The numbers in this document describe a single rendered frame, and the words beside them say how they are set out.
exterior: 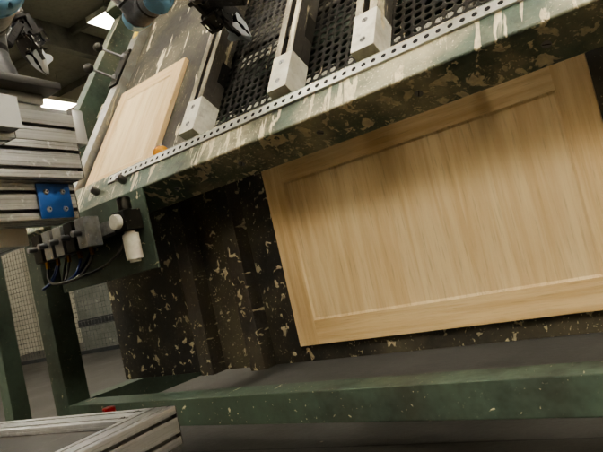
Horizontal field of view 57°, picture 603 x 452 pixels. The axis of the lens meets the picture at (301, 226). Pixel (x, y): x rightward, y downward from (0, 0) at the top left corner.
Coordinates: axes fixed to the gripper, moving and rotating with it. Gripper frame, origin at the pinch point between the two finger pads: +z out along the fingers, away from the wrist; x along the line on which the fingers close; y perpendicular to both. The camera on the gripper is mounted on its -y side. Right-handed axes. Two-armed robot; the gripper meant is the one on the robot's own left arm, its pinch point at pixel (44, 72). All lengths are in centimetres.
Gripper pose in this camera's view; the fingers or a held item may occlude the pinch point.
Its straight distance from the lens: 225.1
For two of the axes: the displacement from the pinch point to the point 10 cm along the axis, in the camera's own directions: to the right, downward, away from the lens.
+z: 4.3, 8.3, 3.5
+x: -8.3, 2.2, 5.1
